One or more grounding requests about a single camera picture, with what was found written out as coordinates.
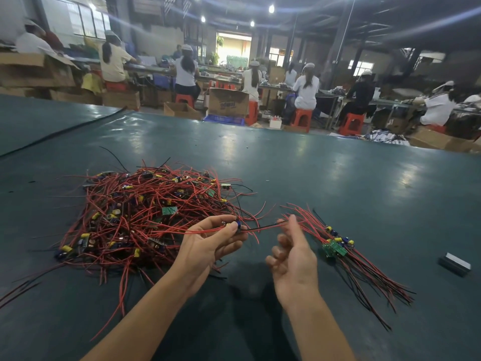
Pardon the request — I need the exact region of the person's right hand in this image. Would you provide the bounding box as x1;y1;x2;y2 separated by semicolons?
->
265;214;320;310

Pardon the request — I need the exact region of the person's left hand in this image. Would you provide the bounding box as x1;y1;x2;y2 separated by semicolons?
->
171;214;250;295

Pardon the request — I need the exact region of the wired circuit board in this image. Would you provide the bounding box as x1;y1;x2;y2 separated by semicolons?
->
184;218;294;238

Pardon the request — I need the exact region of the pile of red-wired boards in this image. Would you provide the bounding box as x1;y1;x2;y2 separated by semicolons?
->
0;163;264;339

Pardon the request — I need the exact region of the sorted bundle of wired boards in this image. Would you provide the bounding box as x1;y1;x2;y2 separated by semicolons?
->
289;203;416;331

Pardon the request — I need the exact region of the person's left forearm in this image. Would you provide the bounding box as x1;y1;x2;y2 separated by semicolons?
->
81;268;200;361

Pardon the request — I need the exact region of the dark green table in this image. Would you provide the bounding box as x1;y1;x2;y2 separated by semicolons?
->
0;94;481;361

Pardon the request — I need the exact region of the blue plastic crate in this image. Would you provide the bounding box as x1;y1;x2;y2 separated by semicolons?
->
203;114;247;126

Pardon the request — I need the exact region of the heap of black white items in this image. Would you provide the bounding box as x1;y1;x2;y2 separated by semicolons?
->
366;130;410;146

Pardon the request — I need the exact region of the small black grey block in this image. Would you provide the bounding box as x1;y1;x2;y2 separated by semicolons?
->
439;252;472;277

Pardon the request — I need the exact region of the yellow sack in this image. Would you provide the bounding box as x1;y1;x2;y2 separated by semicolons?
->
81;73;105;94

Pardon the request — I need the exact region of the large open cardboard box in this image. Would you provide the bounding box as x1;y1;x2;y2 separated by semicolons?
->
0;52;76;89

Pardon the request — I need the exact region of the grid window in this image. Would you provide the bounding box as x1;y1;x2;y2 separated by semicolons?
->
66;0;111;38

